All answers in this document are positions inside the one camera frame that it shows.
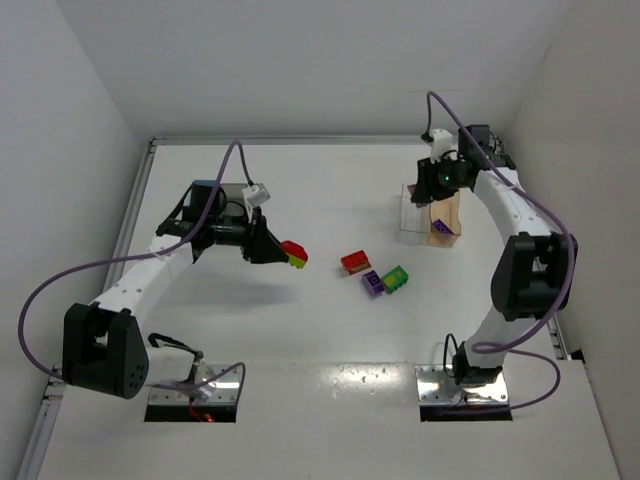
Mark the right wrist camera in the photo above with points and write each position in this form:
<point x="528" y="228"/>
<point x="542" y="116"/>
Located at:
<point x="443" y="145"/>

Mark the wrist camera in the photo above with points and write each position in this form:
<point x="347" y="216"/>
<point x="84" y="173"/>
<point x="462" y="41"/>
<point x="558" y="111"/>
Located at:
<point x="443" y="145"/>
<point x="255" y="195"/>

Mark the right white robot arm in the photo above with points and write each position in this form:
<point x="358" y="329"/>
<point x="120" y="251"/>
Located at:
<point x="532" y="278"/>

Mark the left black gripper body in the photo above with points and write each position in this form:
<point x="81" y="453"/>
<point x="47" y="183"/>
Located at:
<point x="255" y="239"/>

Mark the wooden container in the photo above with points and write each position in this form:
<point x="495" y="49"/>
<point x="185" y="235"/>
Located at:
<point x="448" y="211"/>

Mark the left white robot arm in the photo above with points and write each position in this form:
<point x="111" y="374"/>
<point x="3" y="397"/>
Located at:
<point x="104" y="349"/>

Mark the purple lego brick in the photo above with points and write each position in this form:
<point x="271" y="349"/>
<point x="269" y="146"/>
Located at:
<point x="372" y="283"/>

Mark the light blue container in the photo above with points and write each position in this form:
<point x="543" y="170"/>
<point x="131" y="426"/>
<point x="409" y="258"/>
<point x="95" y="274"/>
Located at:
<point x="198" y="194"/>

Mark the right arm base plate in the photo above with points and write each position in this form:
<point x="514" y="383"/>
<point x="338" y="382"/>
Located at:
<point x="437" y="389"/>

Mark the clear plastic container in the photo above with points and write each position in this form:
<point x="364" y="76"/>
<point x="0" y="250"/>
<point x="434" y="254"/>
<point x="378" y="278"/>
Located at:
<point x="414" y="221"/>

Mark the red lego brick stack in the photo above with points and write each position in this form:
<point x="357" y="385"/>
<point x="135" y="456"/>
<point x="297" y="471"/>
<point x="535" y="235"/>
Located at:
<point x="355" y="262"/>

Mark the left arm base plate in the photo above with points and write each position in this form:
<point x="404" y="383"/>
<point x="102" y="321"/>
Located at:
<point x="214" y="386"/>

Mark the dark grey container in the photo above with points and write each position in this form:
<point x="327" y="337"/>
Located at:
<point x="232" y="202"/>

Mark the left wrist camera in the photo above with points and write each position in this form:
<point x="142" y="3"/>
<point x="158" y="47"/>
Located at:
<point x="255" y="195"/>

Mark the red rounded lego brick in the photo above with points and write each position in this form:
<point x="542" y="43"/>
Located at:
<point x="294" y="249"/>

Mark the small purple lego piece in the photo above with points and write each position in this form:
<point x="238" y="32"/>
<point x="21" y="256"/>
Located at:
<point x="442" y="227"/>

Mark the lime green lego brick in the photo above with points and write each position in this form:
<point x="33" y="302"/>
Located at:
<point x="297" y="262"/>

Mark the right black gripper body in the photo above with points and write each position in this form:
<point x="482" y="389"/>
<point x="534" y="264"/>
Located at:
<point x="426" y="181"/>

